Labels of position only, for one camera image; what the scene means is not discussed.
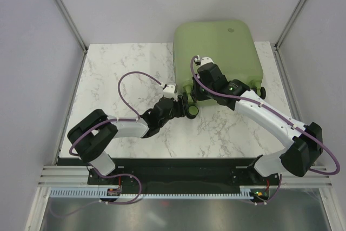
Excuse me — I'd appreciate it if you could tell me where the green suitcase wheel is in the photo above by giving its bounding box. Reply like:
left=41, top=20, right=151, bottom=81
left=186, top=105, right=199, bottom=120
left=252, top=81, right=267, bottom=100

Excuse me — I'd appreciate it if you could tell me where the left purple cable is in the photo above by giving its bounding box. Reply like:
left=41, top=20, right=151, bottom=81
left=69, top=71, right=165, bottom=207

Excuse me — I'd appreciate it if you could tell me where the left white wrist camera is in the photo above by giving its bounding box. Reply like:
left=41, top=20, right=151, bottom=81
left=163, top=84, right=178, bottom=101

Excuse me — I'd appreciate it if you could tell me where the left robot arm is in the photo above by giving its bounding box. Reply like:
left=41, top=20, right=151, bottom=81
left=67, top=94, right=188, bottom=184

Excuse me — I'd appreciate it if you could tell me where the green suitcase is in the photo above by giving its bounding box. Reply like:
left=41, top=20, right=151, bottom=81
left=173, top=19, right=264, bottom=108

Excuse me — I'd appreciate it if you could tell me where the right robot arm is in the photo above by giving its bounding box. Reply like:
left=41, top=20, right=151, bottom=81
left=194, top=57, right=323, bottom=184

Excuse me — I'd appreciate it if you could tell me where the left aluminium frame post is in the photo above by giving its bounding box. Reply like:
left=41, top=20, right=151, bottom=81
left=53, top=0, right=88, bottom=53

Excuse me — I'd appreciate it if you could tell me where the purple cable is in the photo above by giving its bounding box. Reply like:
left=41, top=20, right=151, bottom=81
left=69, top=71, right=165, bottom=207
left=190, top=55, right=341, bottom=207

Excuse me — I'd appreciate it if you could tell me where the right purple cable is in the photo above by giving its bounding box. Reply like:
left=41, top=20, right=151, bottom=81
left=190, top=55, right=341, bottom=207

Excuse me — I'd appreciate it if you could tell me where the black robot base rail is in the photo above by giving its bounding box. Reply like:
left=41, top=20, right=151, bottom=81
left=88, top=158, right=279, bottom=195

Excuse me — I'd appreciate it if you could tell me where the right aluminium frame post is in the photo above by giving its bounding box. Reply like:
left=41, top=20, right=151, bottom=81
left=274, top=0, right=308, bottom=51

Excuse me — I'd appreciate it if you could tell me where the aluminium frame post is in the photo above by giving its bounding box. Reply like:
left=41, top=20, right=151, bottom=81
left=53, top=0, right=88, bottom=53
left=274, top=0, right=308, bottom=51

